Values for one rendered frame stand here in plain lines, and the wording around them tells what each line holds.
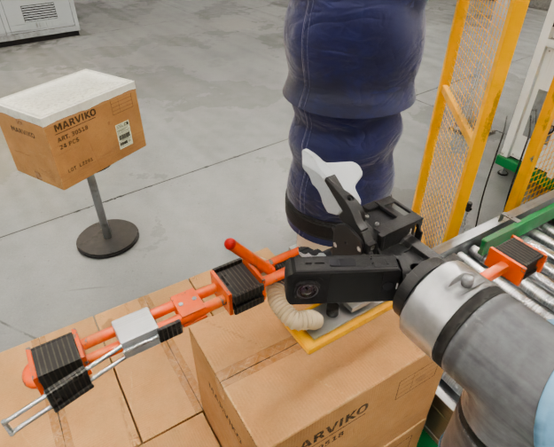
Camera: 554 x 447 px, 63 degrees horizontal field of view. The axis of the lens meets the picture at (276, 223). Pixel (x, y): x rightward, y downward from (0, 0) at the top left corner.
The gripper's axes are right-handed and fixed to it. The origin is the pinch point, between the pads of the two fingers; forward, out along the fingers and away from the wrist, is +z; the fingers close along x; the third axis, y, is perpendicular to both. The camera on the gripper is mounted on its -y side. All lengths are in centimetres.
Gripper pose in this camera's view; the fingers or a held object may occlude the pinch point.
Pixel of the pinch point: (295, 204)
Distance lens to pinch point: 57.1
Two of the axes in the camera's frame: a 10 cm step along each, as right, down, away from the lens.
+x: 0.0, -8.0, -6.0
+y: 8.4, -3.2, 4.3
